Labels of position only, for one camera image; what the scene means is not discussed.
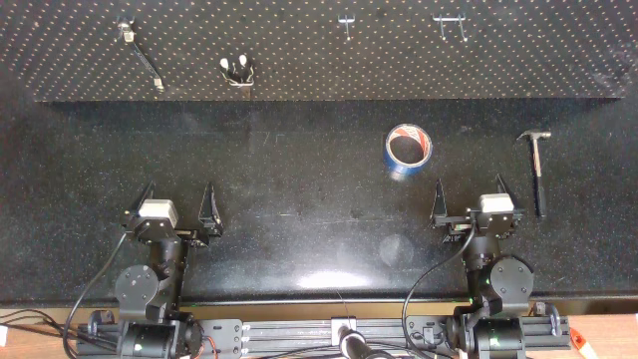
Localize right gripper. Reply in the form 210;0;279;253
430;173;523;245

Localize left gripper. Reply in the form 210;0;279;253
122;179;224;248

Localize hammer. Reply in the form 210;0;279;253
516;129;553;219

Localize roll of blue tape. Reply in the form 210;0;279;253
383;123;434;181

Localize black and white pliers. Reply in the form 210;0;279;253
218;54;256;101

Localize wrench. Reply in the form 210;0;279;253
118;19;165;94

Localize black pegboard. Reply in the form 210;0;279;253
0;0;638;104

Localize orange and white object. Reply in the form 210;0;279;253
569;326;599;359

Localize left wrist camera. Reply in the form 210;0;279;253
138;197;179;226

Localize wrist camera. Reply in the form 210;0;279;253
138;197;179;226
478;193;515;214

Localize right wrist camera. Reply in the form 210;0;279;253
478;193;515;214

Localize black cable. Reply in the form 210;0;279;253
401;223;478;358
62;231;129;359

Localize mounting rail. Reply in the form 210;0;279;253
74;308;572;359

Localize thin black wire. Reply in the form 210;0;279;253
0;307;76;346

